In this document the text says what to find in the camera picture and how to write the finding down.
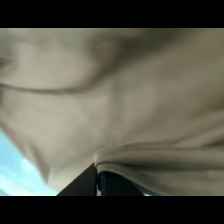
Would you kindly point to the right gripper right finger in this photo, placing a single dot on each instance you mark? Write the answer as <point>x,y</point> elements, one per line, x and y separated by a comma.
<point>116,185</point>

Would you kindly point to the brown shirt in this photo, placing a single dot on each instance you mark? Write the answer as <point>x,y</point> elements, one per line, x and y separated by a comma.
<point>126,100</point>

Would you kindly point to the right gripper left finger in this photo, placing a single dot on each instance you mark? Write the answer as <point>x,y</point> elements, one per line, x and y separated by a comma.
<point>82,185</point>

